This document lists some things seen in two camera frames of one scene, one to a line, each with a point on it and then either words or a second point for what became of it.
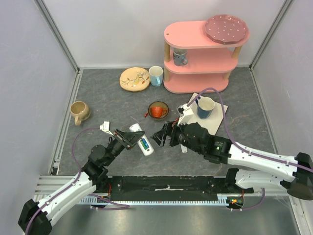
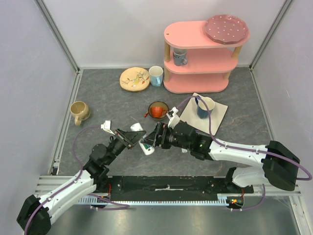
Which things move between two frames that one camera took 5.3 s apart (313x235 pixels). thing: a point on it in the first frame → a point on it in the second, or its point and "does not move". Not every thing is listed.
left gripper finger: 135,135 does not move
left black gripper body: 119,136 does not move
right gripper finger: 161,142 → 151,142
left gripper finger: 133,144 does not move
